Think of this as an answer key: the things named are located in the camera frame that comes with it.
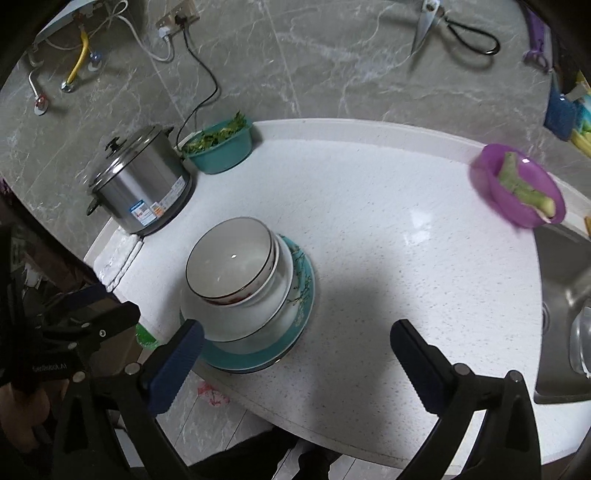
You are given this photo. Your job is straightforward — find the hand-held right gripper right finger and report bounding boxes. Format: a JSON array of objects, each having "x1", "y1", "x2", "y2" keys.
[{"x1": 390, "y1": 318, "x2": 541, "y2": 480}]

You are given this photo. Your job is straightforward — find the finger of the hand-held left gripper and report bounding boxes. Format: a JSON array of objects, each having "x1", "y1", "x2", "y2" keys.
[
  {"x1": 69, "y1": 301, "x2": 140, "y2": 344},
  {"x1": 44, "y1": 282, "x2": 121, "y2": 319}
]

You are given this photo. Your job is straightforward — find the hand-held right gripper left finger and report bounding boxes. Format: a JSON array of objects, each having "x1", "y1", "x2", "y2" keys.
[{"x1": 54, "y1": 318, "x2": 206, "y2": 480}]

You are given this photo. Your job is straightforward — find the large white bowl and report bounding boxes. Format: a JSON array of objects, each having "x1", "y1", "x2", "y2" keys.
[{"x1": 179, "y1": 240, "x2": 301, "y2": 343}]

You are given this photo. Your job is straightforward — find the white bowl with dark rim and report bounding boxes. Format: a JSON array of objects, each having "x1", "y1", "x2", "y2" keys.
[{"x1": 186, "y1": 217, "x2": 276, "y2": 308}]

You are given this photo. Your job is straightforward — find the small white bowl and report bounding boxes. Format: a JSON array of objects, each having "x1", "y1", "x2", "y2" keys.
[{"x1": 240, "y1": 233, "x2": 283, "y2": 309}]

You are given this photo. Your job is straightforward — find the person's left hand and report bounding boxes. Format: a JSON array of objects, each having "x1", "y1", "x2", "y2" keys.
[{"x1": 0, "y1": 385, "x2": 51, "y2": 441}]

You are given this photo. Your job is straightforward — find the small green object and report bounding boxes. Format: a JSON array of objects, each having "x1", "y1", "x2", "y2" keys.
[{"x1": 135, "y1": 323, "x2": 160, "y2": 349}]

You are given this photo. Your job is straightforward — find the white cloth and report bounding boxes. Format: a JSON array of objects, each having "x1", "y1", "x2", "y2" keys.
[{"x1": 92, "y1": 235, "x2": 144, "y2": 292}]

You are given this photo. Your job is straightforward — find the stainless steel rice cooker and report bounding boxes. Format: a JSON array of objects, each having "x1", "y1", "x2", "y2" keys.
[{"x1": 86, "y1": 126, "x2": 194, "y2": 237}]

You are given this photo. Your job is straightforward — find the person's dark legs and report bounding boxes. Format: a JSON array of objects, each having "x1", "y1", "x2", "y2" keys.
[{"x1": 191, "y1": 427, "x2": 345, "y2": 480}]

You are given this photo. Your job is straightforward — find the stainless steel sink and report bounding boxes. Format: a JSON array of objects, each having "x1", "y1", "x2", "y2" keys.
[{"x1": 533, "y1": 222, "x2": 591, "y2": 406}]

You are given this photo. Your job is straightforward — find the clear glass bowl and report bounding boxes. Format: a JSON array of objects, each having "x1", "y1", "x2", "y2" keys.
[{"x1": 569, "y1": 305, "x2": 591, "y2": 374}]

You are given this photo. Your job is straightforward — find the leafy greens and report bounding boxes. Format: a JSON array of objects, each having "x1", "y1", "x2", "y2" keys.
[{"x1": 182, "y1": 111, "x2": 247, "y2": 155}]

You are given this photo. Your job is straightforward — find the purple plastic bowl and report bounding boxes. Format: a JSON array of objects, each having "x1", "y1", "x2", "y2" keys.
[{"x1": 469, "y1": 143, "x2": 567, "y2": 229}]

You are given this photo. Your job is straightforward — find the peeled green vegetable stem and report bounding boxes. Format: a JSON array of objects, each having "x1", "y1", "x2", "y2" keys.
[{"x1": 498, "y1": 152, "x2": 557, "y2": 219}]

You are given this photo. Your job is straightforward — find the white water heater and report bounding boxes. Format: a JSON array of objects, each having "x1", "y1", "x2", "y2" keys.
[{"x1": 32, "y1": 0, "x2": 100, "y2": 47}]

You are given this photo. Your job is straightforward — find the yellow dish soap bottle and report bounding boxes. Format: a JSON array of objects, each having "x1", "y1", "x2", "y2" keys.
[{"x1": 570, "y1": 88, "x2": 591, "y2": 160}]

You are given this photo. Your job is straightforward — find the blue cup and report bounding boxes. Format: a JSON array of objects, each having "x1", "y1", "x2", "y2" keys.
[{"x1": 543, "y1": 90, "x2": 578, "y2": 141}]

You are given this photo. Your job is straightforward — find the purple peeler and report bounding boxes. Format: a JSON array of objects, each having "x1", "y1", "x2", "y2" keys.
[{"x1": 523, "y1": 9, "x2": 552, "y2": 72}]

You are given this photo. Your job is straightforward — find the steel braided hose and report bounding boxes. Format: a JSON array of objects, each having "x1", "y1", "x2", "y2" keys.
[{"x1": 28, "y1": 69, "x2": 51, "y2": 114}]

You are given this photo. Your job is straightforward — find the yellow gas hose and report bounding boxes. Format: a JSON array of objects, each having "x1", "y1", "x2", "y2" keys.
[{"x1": 61, "y1": 28, "x2": 90, "y2": 93}]

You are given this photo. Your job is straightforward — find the black power cable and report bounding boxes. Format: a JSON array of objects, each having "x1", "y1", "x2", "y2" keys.
[{"x1": 174, "y1": 16, "x2": 220, "y2": 153}]

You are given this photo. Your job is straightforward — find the white power cable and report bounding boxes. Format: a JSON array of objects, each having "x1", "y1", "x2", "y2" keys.
[{"x1": 44, "y1": 0, "x2": 176, "y2": 63}]

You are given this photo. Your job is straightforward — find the wall power outlet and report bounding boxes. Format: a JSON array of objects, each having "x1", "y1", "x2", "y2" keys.
[{"x1": 154, "y1": 0, "x2": 200, "y2": 29}]

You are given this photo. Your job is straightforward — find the black-handled kitchen scissors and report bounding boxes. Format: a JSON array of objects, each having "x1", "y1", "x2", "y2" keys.
[{"x1": 410, "y1": 0, "x2": 502, "y2": 57}]

